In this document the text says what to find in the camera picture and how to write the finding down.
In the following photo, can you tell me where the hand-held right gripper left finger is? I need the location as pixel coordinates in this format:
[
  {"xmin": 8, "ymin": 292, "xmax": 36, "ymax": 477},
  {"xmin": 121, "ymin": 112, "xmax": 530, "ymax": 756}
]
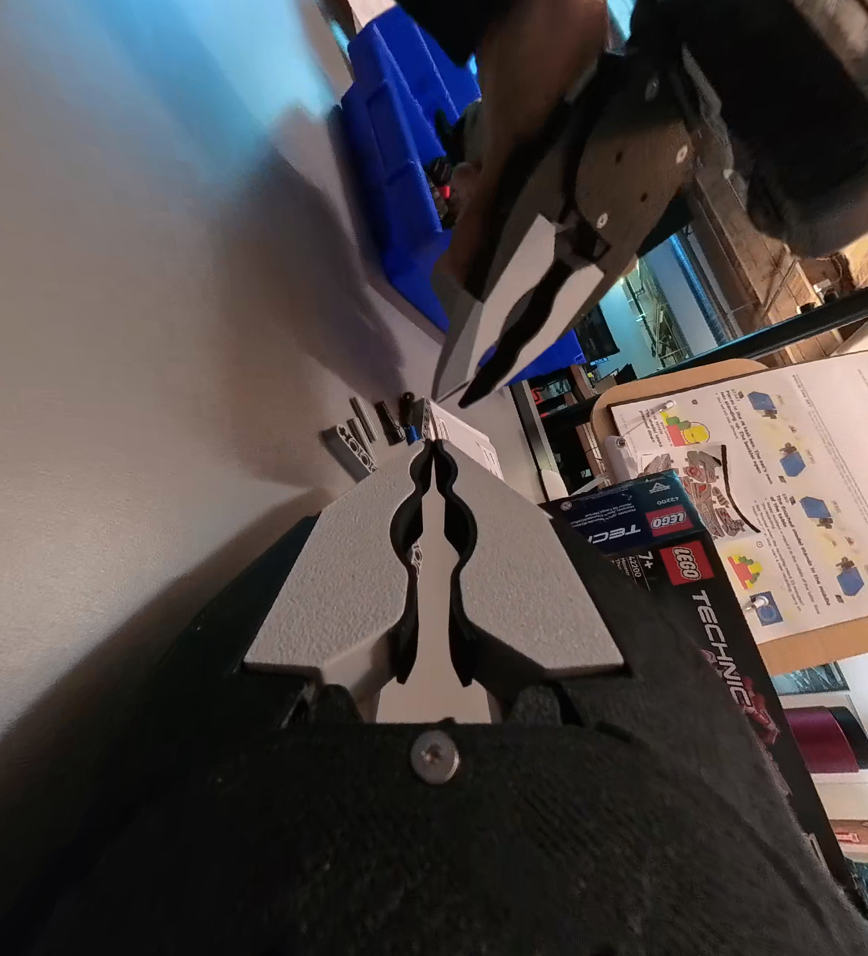
[{"xmin": 243, "ymin": 439, "xmax": 436, "ymax": 712}]

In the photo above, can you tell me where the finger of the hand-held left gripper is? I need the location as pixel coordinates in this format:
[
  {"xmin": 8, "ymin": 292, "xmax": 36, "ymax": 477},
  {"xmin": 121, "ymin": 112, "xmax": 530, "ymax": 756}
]
[
  {"xmin": 433, "ymin": 215, "xmax": 556, "ymax": 402},
  {"xmin": 458, "ymin": 250, "xmax": 608, "ymax": 409}
]

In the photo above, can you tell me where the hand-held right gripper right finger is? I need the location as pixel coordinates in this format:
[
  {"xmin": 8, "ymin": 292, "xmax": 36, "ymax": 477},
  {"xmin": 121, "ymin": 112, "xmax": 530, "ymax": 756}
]
[{"xmin": 434, "ymin": 439, "xmax": 625, "ymax": 712}]

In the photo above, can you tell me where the blue plastic bin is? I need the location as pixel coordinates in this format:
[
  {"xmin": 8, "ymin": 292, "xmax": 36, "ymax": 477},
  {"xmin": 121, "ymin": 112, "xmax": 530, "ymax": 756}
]
[{"xmin": 340, "ymin": 13, "xmax": 586, "ymax": 383}]

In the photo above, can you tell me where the grey desk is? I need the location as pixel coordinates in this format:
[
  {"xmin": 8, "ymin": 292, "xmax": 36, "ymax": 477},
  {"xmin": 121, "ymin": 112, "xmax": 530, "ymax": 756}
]
[{"xmin": 0, "ymin": 0, "xmax": 540, "ymax": 785}]

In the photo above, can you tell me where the person's left hand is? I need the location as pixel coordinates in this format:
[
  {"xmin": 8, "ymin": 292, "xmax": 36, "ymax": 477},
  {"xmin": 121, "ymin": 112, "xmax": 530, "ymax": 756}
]
[{"xmin": 440, "ymin": 0, "xmax": 608, "ymax": 279}]

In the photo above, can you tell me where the white instruction booklet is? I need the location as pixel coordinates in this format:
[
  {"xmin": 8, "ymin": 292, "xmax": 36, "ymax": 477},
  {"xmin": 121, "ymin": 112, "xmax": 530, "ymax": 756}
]
[{"xmin": 428, "ymin": 402, "xmax": 507, "ymax": 480}]

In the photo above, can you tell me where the grey holed toy beam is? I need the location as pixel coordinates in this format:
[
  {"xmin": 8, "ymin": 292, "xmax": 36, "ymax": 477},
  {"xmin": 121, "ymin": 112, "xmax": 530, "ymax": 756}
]
[{"xmin": 322, "ymin": 423, "xmax": 380, "ymax": 481}]

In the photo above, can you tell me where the dark toy set box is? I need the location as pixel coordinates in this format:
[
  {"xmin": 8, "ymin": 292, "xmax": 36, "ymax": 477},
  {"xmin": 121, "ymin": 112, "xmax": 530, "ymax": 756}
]
[{"xmin": 539, "ymin": 471, "xmax": 868, "ymax": 921}]

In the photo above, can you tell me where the printed instruction sheet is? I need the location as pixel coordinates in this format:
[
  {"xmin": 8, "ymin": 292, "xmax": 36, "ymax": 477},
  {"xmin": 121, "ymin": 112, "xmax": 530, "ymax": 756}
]
[{"xmin": 610, "ymin": 347, "xmax": 868, "ymax": 645}]

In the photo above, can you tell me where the wooden board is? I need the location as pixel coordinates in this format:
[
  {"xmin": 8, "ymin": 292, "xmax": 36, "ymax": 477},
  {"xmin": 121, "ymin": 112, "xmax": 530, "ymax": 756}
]
[{"xmin": 589, "ymin": 358, "xmax": 868, "ymax": 678}]

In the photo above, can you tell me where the maroon cylinder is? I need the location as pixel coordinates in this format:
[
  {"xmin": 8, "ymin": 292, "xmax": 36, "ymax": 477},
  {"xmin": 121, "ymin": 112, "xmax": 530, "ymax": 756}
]
[{"xmin": 783, "ymin": 706, "xmax": 868, "ymax": 775}]

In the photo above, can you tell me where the black metal rail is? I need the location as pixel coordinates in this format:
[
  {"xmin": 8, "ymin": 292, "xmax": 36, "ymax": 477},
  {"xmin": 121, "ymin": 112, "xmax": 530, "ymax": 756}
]
[{"xmin": 658, "ymin": 272, "xmax": 868, "ymax": 371}]

